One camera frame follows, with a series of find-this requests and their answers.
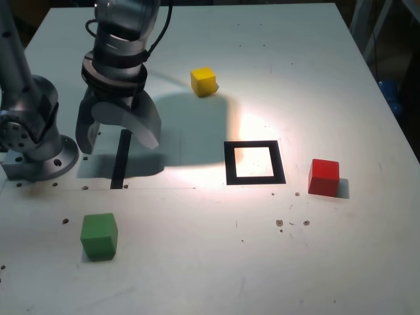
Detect metal frame beside table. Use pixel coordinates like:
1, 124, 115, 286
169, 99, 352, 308
349, 0, 394, 63

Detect yellow cube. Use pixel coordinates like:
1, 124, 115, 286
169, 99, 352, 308
190, 66, 217, 98

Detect green cube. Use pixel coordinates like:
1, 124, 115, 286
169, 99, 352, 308
80, 213, 119, 263

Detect black tape strip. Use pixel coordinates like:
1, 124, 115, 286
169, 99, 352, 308
110, 129, 132, 190

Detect blue object beside table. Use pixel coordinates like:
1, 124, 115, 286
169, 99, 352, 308
377, 78, 403, 116

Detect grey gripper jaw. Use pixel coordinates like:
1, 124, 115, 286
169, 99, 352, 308
91, 91, 162, 150
75, 88, 100, 155

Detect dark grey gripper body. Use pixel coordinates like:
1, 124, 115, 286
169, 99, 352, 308
85, 85, 146, 111

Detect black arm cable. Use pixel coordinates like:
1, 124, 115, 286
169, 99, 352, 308
85, 0, 174, 63

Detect red cube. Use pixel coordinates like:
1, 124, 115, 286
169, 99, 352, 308
307, 158, 341, 198

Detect black tape square outline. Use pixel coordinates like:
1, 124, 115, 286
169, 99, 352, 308
223, 140, 287, 186

